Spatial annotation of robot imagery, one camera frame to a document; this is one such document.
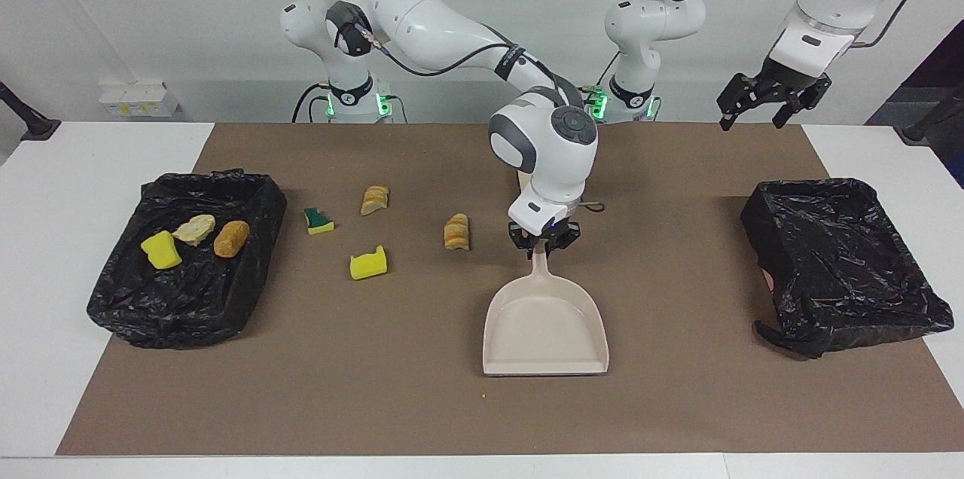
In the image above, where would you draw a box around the pale bread chunk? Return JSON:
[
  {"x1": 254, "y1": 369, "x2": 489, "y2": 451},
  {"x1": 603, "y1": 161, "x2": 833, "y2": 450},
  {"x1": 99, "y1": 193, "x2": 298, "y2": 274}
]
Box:
[{"x1": 172, "y1": 214, "x2": 217, "y2": 247}]

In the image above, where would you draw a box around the dark background furniture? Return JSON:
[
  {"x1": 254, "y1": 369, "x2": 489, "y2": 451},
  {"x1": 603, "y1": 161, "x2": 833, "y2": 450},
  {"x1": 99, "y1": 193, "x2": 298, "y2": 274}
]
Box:
[{"x1": 865, "y1": 18, "x2": 964, "y2": 190}]

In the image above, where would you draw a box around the small striped bread piece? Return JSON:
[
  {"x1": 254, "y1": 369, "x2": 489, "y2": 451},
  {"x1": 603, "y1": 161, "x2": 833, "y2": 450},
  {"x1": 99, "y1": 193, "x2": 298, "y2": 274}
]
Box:
[{"x1": 360, "y1": 185, "x2": 391, "y2": 217}]

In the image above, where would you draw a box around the white wall socket box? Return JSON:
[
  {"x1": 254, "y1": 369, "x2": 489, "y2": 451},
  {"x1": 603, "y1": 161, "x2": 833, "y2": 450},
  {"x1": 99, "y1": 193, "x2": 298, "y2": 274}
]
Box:
[{"x1": 99, "y1": 81, "x2": 180, "y2": 118}]

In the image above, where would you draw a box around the yellow sponge green backing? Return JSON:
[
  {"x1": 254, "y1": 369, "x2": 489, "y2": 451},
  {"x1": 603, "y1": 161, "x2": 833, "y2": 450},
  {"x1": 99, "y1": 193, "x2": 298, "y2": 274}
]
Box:
[{"x1": 140, "y1": 230, "x2": 184, "y2": 270}]

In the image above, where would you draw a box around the black bag lined bin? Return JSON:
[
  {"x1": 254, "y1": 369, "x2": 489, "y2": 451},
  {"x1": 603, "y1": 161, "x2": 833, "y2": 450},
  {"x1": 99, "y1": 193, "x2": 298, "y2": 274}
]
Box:
[{"x1": 87, "y1": 169, "x2": 288, "y2": 350}]

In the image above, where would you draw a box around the brown table mat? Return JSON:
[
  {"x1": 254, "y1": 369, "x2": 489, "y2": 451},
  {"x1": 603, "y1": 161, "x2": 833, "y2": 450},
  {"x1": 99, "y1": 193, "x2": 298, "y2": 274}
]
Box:
[{"x1": 56, "y1": 123, "x2": 964, "y2": 457}]

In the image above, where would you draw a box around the beige plastic dustpan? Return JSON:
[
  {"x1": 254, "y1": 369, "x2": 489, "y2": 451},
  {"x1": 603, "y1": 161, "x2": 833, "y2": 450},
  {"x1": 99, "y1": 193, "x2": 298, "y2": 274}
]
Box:
[{"x1": 482, "y1": 247, "x2": 609, "y2": 377}]

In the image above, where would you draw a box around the black camera stand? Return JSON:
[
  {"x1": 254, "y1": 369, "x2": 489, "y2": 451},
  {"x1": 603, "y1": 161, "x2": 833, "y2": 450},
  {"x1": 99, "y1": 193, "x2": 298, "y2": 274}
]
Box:
[
  {"x1": 0, "y1": 81, "x2": 61, "y2": 142},
  {"x1": 895, "y1": 84, "x2": 964, "y2": 145}
]

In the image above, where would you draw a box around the brown bread roll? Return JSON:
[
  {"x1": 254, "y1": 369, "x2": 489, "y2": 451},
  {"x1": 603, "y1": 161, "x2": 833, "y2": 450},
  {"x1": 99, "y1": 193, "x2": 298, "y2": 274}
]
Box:
[{"x1": 213, "y1": 220, "x2": 251, "y2": 259}]

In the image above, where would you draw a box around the black bag bin pink spot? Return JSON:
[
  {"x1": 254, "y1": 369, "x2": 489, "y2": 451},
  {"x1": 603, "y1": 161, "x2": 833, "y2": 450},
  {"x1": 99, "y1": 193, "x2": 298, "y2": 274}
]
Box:
[{"x1": 740, "y1": 178, "x2": 955, "y2": 359}]

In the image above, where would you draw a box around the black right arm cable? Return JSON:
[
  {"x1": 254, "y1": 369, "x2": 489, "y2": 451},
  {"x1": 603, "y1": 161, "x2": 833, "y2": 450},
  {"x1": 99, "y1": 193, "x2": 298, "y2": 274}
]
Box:
[{"x1": 354, "y1": 20, "x2": 605, "y2": 212}]

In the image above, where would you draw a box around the striped croissant bread piece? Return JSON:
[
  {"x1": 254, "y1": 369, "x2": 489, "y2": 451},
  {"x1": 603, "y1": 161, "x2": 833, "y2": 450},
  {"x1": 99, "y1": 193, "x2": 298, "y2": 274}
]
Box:
[{"x1": 443, "y1": 213, "x2": 471, "y2": 252}]

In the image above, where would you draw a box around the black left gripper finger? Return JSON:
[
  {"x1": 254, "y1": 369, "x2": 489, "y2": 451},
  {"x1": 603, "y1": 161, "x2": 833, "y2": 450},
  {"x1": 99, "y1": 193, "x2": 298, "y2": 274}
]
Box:
[
  {"x1": 773, "y1": 73, "x2": 834, "y2": 129},
  {"x1": 715, "y1": 74, "x2": 761, "y2": 133}
]

